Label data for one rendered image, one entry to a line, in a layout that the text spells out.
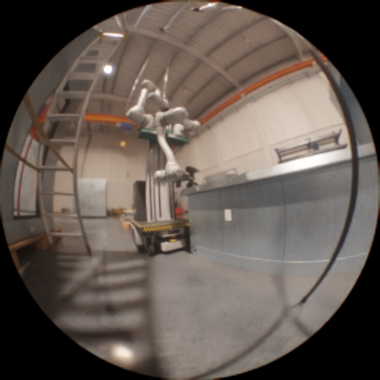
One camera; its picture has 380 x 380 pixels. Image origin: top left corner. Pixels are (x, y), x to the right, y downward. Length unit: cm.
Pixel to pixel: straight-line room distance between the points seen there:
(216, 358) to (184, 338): 15
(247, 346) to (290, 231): 57
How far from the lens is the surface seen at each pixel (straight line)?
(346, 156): 75
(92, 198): 701
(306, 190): 71
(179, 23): 763
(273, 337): 56
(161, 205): 149
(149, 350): 54
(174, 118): 111
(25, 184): 617
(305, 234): 74
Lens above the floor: 49
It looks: 8 degrees up
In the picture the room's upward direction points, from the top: 4 degrees counter-clockwise
